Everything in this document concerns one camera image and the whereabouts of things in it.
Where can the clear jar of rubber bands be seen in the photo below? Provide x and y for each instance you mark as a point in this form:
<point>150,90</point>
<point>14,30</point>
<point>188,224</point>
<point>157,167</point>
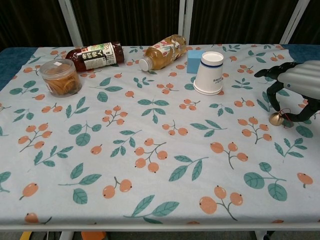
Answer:
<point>61,78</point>

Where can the light blue foam cube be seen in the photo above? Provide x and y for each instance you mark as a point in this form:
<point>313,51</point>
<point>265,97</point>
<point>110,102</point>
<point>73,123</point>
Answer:
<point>193,62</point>

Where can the dark red tea bottle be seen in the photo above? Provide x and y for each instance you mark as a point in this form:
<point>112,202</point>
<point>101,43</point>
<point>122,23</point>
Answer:
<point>97,57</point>

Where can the white partition post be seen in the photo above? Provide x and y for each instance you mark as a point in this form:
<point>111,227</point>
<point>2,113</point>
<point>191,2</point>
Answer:
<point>184,22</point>
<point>295,22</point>
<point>71,22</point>

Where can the amber tea bottle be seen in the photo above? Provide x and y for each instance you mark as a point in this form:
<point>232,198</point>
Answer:
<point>162,55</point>

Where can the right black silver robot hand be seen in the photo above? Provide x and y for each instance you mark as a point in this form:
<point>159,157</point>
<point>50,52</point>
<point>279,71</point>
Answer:
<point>302,75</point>

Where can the floral printed tablecloth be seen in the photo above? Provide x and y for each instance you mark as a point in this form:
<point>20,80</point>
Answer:
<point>150,150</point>

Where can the white paper cup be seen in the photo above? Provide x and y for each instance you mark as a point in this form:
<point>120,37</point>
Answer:
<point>209,75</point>

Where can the dark brown curtain panel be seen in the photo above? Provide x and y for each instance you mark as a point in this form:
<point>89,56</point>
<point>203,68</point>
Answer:
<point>30,22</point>
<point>125,20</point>
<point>237,20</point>
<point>312,27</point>

